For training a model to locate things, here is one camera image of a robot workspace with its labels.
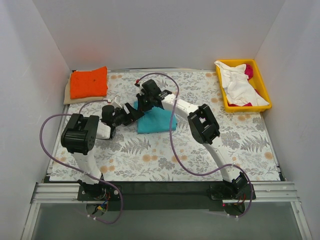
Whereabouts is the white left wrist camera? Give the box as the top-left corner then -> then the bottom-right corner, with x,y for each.
106,95 -> 124,110

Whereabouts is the white t shirt in bin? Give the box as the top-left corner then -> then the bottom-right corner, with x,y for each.
214,60 -> 269,107

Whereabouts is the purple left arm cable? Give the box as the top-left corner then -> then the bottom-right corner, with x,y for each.
39,98 -> 125,225

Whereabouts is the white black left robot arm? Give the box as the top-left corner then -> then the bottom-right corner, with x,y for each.
60,103 -> 145,200

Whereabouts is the turquoise t shirt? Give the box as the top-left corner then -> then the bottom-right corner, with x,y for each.
137,107 -> 172,134

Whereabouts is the floral patterned table mat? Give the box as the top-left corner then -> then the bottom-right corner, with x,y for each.
49,71 -> 281,183

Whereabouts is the aluminium frame rail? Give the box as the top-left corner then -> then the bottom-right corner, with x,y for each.
32,181 -> 300,203

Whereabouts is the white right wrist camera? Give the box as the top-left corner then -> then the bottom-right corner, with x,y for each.
134,79 -> 145,95

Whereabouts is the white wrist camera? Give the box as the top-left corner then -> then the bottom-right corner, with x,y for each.
134,79 -> 145,95
106,95 -> 124,110

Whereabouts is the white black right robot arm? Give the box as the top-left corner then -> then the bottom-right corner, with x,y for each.
135,79 -> 254,200

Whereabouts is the yellow plastic bin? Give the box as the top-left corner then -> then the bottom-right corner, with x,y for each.
215,59 -> 272,113

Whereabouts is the orange folded t shirt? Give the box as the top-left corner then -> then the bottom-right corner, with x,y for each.
69,66 -> 108,99

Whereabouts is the beige folded t shirt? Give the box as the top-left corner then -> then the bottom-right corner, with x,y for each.
63,79 -> 105,105

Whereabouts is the magenta t shirt in bin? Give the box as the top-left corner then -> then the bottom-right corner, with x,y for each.
244,64 -> 259,107

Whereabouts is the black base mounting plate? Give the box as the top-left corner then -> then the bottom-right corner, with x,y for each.
77,180 -> 256,212

